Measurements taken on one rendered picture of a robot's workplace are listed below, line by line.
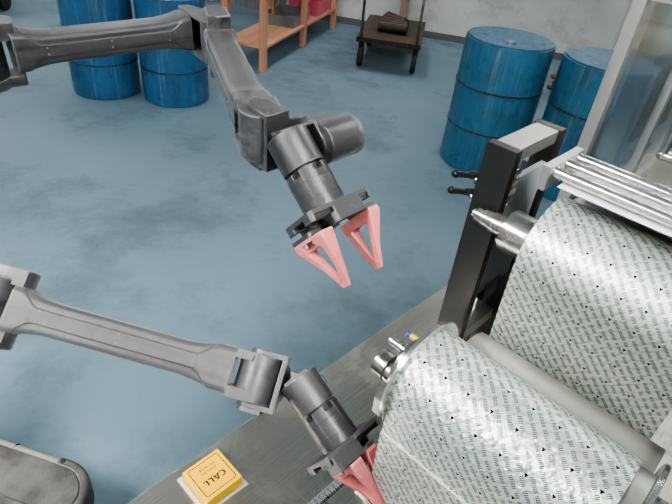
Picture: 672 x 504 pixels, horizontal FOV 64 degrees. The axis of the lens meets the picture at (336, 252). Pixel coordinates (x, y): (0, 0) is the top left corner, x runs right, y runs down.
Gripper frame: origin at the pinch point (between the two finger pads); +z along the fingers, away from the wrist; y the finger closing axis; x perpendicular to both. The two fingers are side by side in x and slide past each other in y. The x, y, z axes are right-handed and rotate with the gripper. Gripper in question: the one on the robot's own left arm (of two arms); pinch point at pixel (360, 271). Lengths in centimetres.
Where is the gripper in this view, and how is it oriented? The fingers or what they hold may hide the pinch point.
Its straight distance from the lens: 68.3
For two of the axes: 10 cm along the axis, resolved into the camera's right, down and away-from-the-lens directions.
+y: -7.1, 3.7, -6.0
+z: 4.8, 8.8, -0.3
